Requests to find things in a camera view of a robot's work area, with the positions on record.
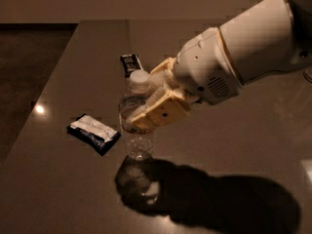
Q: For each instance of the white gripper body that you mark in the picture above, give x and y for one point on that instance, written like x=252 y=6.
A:
x=205 y=66

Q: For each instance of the black snack bar wrapper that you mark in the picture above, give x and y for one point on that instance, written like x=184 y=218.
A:
x=130 y=64

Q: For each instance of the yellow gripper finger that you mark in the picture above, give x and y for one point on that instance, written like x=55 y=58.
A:
x=163 y=107
x=164 y=71

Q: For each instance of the blue white rxbar wrapper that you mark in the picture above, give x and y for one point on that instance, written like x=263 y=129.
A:
x=98 y=135

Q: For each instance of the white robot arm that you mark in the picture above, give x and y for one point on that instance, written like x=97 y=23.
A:
x=270 y=37

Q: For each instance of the clear plastic water bottle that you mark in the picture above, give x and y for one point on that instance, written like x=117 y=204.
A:
x=138 y=134

